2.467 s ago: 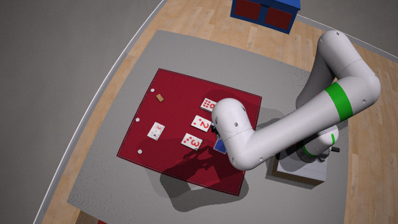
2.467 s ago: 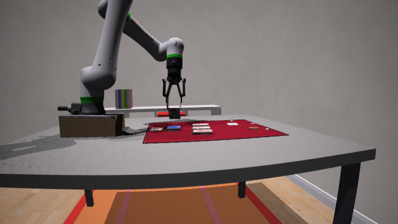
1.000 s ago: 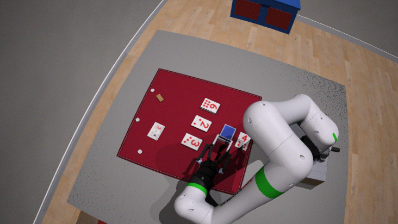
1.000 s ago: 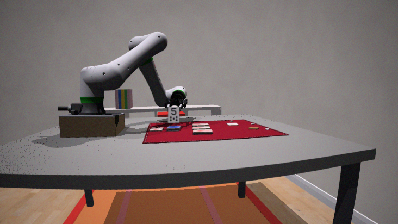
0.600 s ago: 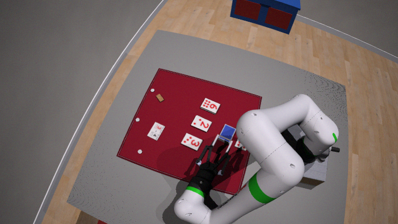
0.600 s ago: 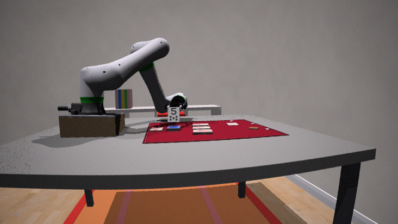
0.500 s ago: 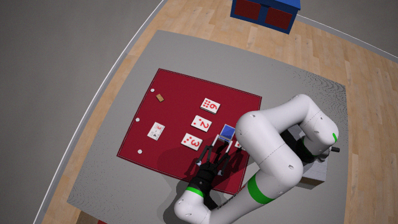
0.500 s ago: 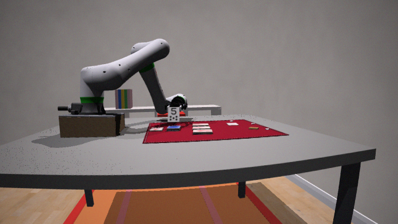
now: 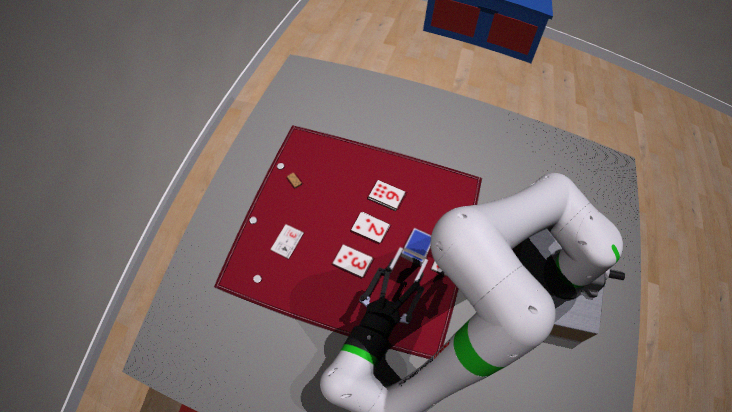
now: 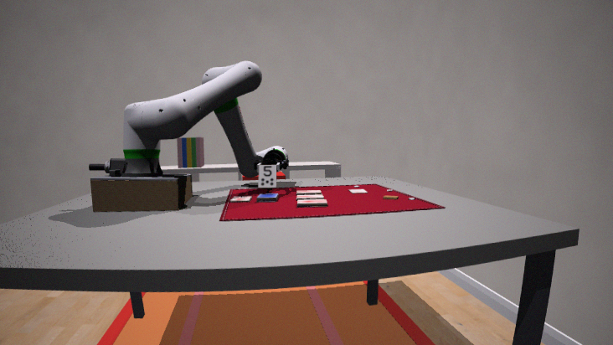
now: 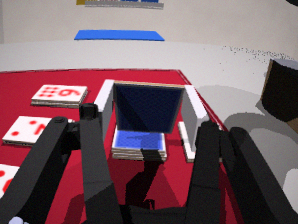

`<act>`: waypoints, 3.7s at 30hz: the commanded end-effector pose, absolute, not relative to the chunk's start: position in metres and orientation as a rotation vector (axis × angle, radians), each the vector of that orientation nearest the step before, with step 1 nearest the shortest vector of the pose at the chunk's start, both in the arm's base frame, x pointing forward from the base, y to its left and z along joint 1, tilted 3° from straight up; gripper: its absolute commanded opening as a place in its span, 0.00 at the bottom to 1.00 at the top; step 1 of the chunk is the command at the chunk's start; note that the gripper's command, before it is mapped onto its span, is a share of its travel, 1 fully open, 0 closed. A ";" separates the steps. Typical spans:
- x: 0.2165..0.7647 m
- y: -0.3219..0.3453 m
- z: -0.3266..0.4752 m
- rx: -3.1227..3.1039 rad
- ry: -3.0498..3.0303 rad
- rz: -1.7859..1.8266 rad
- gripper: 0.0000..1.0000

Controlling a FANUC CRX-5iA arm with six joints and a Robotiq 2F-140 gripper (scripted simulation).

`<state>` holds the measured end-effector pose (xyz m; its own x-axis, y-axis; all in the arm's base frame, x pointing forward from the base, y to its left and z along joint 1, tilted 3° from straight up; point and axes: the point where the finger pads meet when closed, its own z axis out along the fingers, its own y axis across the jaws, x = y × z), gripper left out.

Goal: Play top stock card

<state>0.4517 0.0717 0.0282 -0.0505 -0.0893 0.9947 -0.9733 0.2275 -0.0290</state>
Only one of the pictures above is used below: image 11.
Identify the dark red card cloth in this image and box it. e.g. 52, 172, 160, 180
0, 69, 229, 132
0, 70, 244, 224

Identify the blue playing card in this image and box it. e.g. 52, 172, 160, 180
112, 127, 165, 154

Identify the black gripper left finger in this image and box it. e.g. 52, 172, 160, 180
0, 80, 124, 224

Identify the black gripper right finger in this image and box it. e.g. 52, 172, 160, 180
181, 85, 298, 224

